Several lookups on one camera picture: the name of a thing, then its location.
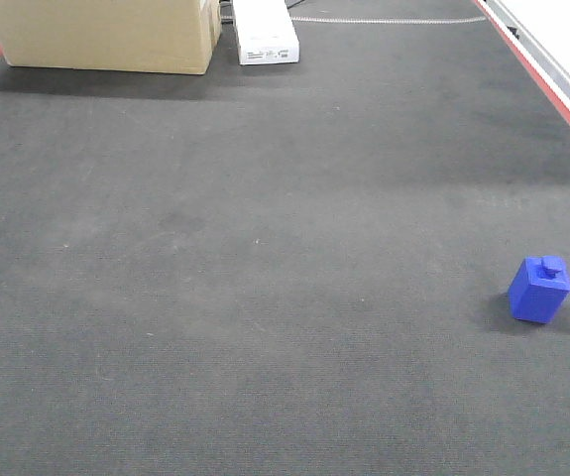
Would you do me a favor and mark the long white carton box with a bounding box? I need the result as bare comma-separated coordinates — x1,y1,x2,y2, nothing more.
232,0,300,65

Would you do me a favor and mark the white conveyor side rail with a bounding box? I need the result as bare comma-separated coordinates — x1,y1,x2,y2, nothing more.
476,1,570,126

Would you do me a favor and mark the large cardboard box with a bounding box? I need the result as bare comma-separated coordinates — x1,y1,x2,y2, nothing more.
0,0,221,75

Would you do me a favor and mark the blue plastic parts container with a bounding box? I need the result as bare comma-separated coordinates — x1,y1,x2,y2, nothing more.
508,255,570,324

